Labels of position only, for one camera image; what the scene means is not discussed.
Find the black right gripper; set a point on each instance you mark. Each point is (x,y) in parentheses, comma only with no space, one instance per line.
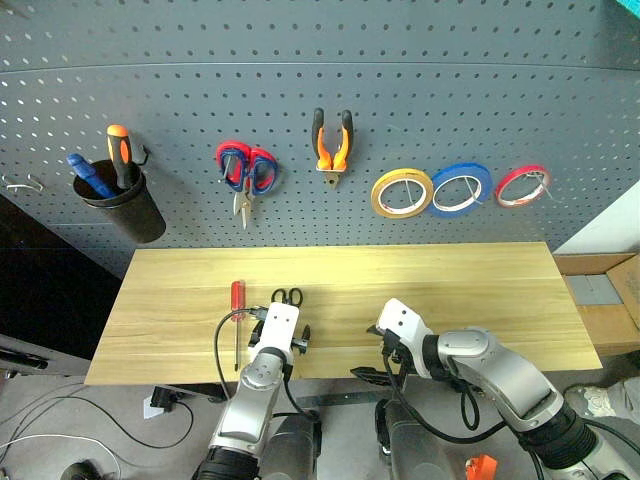
(393,351)

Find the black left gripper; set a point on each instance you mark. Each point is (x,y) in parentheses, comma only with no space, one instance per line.
(298,346)

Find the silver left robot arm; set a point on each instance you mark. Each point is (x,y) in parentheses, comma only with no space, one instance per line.
(250,415)

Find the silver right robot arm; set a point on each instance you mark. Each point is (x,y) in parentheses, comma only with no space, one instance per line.
(510,375)

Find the yellow tape roll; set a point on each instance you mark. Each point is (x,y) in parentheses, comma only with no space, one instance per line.
(375,196)

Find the blue tape roll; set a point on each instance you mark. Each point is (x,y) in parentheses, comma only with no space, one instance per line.
(460,169)

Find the black pegboard hook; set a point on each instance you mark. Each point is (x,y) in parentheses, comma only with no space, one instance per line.
(146,156)

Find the red tape roll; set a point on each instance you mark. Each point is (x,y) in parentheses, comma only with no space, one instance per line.
(525,169)

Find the silver metal pegboard hook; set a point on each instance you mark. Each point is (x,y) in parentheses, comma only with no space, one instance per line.
(547,190)
(22,186)

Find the grey perforated pegboard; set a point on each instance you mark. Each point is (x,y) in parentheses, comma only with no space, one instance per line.
(350,50)

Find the black scissors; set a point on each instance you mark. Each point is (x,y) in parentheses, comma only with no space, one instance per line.
(287,298)

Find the grey metal bar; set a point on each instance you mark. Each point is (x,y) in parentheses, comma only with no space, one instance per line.
(340,399)

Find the light wooden table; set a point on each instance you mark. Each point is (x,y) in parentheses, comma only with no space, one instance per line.
(400,280)

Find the dark rounded shape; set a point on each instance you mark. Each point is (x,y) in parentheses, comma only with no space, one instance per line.
(410,445)
(295,450)

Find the red and blue scissors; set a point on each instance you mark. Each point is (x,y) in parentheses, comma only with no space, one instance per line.
(244,205)

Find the black power adapter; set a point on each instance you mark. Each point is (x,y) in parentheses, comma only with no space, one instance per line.
(162,398)

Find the white paper card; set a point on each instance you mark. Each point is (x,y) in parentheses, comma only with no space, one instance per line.
(150,410)

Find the orange plastic object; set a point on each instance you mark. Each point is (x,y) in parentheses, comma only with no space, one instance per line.
(482,467)

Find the orange and black pliers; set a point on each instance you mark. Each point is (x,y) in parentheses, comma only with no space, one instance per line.
(325,155)

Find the black cup holder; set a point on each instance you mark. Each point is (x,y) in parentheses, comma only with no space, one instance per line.
(135,215)

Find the grey sneaker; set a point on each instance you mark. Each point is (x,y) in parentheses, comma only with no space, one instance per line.
(595,400)

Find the brown cardboard box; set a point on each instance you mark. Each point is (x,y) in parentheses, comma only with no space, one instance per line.
(610,325)

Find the dark cabinet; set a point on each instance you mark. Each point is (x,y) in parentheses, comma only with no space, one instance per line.
(45,290)

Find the black round floor object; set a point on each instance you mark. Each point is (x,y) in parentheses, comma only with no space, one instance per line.
(80,471)

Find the orange and black screwdriver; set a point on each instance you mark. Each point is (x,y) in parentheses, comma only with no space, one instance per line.
(118,145)

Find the teal object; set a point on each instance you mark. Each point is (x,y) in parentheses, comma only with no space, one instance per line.
(630,5)

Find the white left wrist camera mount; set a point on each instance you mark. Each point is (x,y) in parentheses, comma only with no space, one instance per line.
(280,325)

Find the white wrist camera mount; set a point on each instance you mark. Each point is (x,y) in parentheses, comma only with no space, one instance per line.
(280,325)
(405,320)

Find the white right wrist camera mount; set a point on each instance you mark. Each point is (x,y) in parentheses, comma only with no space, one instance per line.
(405,320)

